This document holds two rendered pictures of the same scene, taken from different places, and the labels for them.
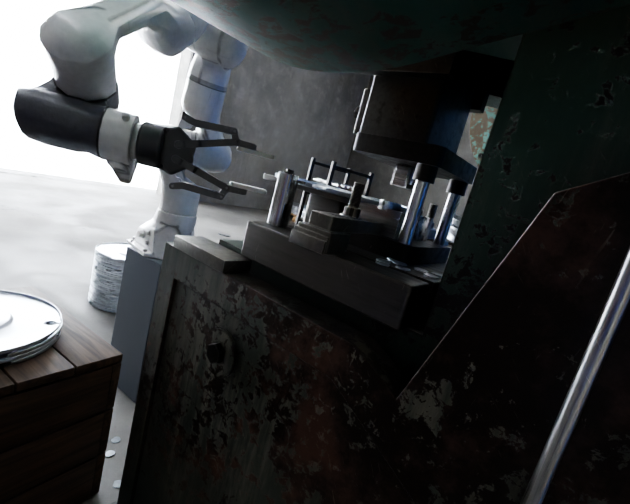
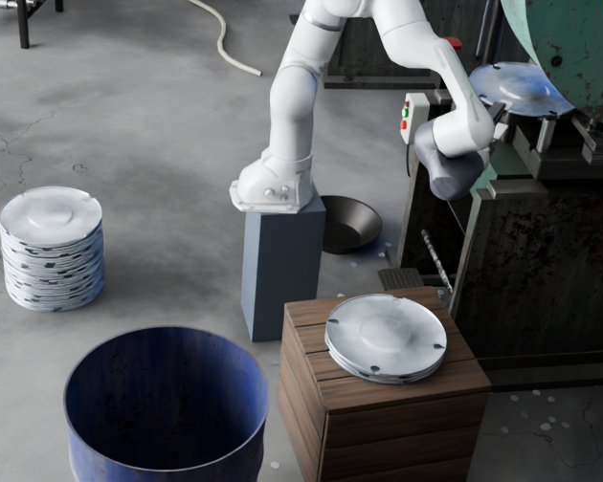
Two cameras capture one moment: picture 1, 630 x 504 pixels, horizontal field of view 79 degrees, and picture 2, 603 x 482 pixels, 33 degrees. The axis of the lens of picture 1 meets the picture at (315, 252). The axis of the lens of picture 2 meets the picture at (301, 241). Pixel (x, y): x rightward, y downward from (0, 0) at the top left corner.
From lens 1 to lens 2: 249 cm
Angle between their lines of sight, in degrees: 51
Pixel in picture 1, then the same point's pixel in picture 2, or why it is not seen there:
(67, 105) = (474, 167)
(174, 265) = (494, 209)
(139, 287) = (294, 242)
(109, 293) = (84, 281)
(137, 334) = (301, 281)
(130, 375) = not seen: hidden behind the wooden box
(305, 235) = (601, 159)
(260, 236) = (553, 165)
